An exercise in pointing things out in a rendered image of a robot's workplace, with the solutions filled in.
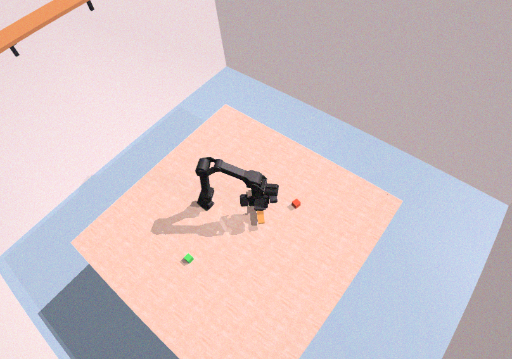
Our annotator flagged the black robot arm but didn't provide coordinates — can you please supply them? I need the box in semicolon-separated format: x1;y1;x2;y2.
195;157;279;211

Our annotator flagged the green cube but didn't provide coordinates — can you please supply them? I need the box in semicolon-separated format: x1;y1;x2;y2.
184;253;194;264

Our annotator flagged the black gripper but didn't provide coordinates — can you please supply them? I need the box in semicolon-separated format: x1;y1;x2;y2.
240;193;278;207

